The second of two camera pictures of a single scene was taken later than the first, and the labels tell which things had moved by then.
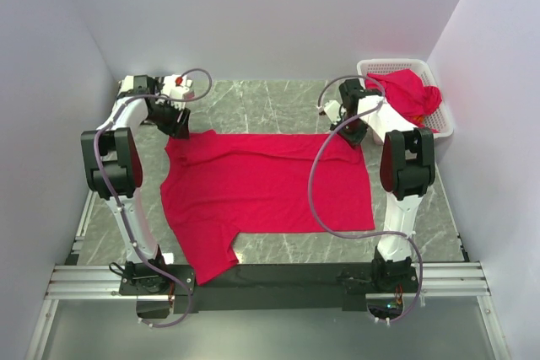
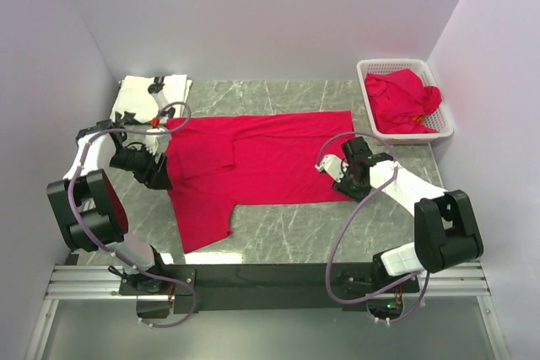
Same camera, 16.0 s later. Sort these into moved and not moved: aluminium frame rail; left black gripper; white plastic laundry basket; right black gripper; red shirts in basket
Moved: left black gripper; right black gripper
Not moved: white plastic laundry basket; aluminium frame rail; red shirts in basket
